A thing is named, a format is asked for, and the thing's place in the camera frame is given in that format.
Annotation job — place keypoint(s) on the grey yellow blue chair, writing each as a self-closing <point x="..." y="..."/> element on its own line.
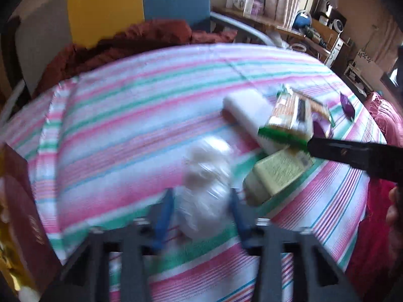
<point x="104" y="9"/>

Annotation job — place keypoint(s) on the white packet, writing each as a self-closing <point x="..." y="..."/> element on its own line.
<point x="248" y="111"/>

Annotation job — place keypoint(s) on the small purple packet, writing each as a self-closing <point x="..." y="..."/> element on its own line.
<point x="348" y="105"/>

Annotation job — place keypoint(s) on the person's right hand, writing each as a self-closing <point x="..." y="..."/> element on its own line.
<point x="396" y="207"/>

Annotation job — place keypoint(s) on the striped tablecloth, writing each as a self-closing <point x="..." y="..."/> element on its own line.
<point x="141" y="116"/>

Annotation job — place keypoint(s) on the blue bag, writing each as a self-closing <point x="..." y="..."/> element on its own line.
<point x="301" y="19"/>

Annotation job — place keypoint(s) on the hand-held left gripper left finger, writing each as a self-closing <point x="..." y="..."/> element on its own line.
<point x="163" y="217"/>

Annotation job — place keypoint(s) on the wooden side desk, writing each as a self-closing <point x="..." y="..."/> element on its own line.
<point x="267" y="19"/>

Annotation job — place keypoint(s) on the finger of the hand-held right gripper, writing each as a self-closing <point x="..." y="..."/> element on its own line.
<point x="346" y="152"/>

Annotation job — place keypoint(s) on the purple plastic wrapper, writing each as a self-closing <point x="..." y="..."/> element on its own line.
<point x="321" y="130"/>

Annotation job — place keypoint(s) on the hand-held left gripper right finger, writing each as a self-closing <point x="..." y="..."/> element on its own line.
<point x="240" y="221"/>

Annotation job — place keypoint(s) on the white carton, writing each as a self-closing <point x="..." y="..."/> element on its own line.
<point x="241" y="1"/>

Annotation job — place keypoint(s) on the pale green carton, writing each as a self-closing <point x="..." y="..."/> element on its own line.
<point x="277" y="173"/>

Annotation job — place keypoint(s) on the red cloth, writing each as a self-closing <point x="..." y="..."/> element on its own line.
<point x="374" y="201"/>

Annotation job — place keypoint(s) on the maroon gold-lined box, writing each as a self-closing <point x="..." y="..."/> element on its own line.
<point x="25" y="220"/>

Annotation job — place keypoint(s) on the white floral paper bag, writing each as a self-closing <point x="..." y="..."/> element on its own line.
<point x="365" y="61"/>

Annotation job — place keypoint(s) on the maroon cloth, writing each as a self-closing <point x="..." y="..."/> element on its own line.
<point x="141" y="36"/>

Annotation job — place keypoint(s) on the clear plastic bag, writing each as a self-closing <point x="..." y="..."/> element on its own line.
<point x="204" y="188"/>

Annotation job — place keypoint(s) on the small pink box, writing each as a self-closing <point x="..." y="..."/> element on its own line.
<point x="257" y="8"/>

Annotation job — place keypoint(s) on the white round appliance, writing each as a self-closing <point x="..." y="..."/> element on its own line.
<point x="338" y="25"/>

